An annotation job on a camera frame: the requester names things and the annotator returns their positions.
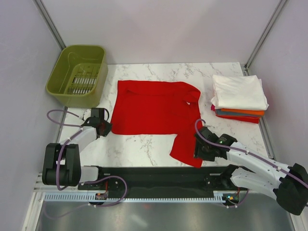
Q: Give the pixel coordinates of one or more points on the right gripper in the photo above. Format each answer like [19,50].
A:
[198,152]

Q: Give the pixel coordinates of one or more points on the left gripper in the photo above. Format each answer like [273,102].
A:
[108,129]

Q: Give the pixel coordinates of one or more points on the red t-shirt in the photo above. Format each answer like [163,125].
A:
[159,108]
[248,119]

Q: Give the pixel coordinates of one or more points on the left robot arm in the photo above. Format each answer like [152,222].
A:
[62,166]

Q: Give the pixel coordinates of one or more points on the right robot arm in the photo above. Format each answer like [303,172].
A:
[287,185]

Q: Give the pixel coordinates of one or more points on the folded grey t-shirt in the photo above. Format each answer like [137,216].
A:
[225,113]

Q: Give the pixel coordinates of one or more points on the folded pink t-shirt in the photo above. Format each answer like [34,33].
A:
[212,107]

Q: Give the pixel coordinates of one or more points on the olive green plastic basket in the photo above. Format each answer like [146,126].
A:
[79,76]

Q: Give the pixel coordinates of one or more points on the folded red t-shirt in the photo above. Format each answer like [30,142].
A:
[248,119]

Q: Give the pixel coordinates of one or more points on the folded white t-shirt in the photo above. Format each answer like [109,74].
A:
[243,93]

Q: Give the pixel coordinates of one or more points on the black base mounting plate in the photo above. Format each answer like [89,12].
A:
[163,182]

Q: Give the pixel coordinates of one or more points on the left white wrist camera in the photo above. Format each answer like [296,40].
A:
[86,114]

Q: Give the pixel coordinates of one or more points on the white slotted cable duct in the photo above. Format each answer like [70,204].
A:
[94,197]

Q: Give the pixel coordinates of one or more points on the right aluminium frame post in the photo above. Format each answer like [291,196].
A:
[264,35]

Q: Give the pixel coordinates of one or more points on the aluminium frame post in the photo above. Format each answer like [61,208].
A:
[264,35]
[49,22]

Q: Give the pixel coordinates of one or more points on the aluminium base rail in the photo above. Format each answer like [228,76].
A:
[39,184]

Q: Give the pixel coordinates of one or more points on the left aluminium frame post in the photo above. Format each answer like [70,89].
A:
[49,22]

